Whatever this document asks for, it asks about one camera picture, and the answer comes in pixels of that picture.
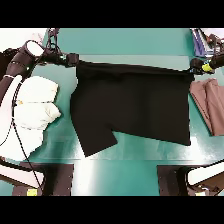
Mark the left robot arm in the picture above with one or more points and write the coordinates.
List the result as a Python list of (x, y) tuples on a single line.
[(22, 60)]

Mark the black garment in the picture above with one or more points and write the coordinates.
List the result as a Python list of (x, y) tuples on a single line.
[(133, 106)]

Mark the white garment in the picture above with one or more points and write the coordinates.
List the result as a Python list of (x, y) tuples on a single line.
[(40, 89), (40, 115), (28, 141)]

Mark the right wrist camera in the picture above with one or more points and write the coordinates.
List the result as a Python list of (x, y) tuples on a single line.
[(215, 40)]

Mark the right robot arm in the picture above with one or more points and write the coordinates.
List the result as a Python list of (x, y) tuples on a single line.
[(203, 175)]

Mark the brown garment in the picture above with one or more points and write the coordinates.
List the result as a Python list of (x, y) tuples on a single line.
[(210, 103)]

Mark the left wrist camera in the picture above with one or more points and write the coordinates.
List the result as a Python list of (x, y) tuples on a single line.
[(52, 40)]

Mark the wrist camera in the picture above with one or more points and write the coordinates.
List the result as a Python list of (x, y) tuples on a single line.
[(52, 40), (215, 40)]

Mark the blue garment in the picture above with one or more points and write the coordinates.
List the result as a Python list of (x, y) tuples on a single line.
[(199, 43)]

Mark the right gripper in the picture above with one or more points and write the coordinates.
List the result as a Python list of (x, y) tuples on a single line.
[(200, 66)]

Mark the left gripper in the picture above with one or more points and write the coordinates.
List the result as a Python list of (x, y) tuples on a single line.
[(72, 60)]

